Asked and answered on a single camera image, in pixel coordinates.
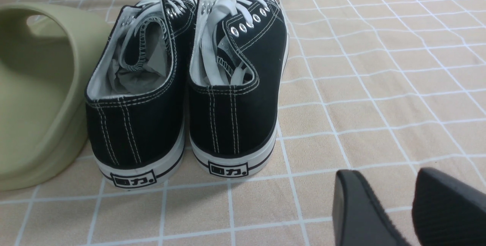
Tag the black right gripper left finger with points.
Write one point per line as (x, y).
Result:
(359, 219)

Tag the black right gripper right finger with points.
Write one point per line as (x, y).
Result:
(447, 212)

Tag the checkered peach tablecloth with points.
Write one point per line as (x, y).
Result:
(385, 87)

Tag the black canvas sneaker right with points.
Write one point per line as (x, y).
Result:
(239, 55)

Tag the black canvas sneaker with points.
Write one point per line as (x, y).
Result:
(136, 94)
(239, 55)

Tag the black canvas sneaker left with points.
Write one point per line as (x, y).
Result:
(136, 94)

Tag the green slide slipper right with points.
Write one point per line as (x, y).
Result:
(48, 53)

